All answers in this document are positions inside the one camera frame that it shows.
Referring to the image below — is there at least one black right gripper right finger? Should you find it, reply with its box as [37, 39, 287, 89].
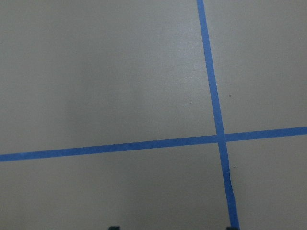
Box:
[226, 226, 239, 230]

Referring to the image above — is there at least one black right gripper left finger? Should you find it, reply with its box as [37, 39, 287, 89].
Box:
[108, 226, 120, 230]

